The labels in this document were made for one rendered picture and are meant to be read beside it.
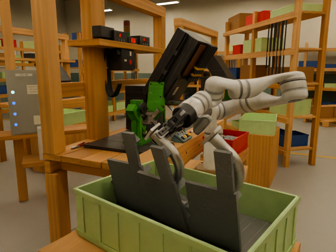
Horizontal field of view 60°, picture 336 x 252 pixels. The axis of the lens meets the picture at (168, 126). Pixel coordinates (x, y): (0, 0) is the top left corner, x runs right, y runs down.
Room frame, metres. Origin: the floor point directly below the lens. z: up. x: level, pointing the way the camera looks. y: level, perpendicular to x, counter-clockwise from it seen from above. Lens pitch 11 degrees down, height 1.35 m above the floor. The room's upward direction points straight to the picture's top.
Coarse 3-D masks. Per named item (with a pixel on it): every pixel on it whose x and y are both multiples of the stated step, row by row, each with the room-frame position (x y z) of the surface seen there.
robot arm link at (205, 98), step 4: (196, 92) 0.97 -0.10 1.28; (200, 92) 0.97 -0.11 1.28; (204, 92) 0.97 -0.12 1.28; (196, 96) 0.94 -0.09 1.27; (200, 96) 0.95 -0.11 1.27; (204, 96) 0.95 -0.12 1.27; (208, 96) 0.96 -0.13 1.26; (204, 100) 0.94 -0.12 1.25; (208, 100) 0.95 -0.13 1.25; (212, 100) 1.02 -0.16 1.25; (216, 100) 1.02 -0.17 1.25; (220, 100) 1.03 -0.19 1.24; (204, 104) 0.94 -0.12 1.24; (208, 104) 0.95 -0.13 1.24; (212, 104) 1.00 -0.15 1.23; (216, 104) 1.02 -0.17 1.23; (204, 108) 0.94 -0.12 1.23; (208, 108) 0.98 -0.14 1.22
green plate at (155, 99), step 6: (150, 84) 2.07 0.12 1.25; (156, 84) 2.05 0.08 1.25; (162, 84) 2.03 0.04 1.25; (150, 90) 2.06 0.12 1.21; (156, 90) 2.04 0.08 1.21; (162, 90) 2.02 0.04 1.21; (150, 96) 2.05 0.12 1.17; (156, 96) 2.03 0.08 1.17; (162, 96) 2.02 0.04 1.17; (150, 102) 2.04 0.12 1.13; (156, 102) 2.02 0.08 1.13; (162, 102) 2.05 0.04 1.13; (150, 108) 2.02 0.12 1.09
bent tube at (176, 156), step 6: (156, 126) 0.80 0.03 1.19; (150, 132) 0.79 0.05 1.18; (144, 138) 0.82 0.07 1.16; (156, 138) 0.80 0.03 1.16; (162, 138) 0.80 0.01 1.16; (162, 144) 0.79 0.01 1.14; (168, 144) 0.79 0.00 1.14; (174, 150) 0.79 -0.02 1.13; (174, 156) 0.79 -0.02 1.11; (180, 156) 0.80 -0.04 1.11; (174, 162) 0.79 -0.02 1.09; (180, 162) 0.79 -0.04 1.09; (174, 168) 0.80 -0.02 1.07; (180, 168) 0.79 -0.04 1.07; (174, 174) 0.81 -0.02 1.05; (180, 174) 0.80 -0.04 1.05; (174, 180) 0.82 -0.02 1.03
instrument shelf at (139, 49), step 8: (72, 40) 1.89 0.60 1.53; (80, 40) 1.87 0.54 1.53; (88, 40) 1.84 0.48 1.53; (96, 40) 1.82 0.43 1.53; (104, 40) 1.86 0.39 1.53; (112, 40) 1.94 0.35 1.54; (128, 48) 2.11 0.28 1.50; (136, 48) 2.21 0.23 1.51; (144, 48) 2.32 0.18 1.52; (152, 48) 2.44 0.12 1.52; (160, 48) 2.57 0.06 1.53
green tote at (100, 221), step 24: (96, 192) 0.98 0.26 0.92; (240, 192) 0.97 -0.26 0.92; (264, 192) 0.92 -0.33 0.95; (96, 216) 0.85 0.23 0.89; (120, 216) 0.78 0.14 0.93; (144, 216) 0.73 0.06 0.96; (264, 216) 0.92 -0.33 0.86; (288, 216) 0.78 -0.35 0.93; (96, 240) 0.85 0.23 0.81; (120, 240) 0.78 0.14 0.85; (144, 240) 0.72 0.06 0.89; (168, 240) 0.67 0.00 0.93; (192, 240) 0.62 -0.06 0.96; (264, 240) 0.62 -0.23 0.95; (288, 240) 0.80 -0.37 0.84
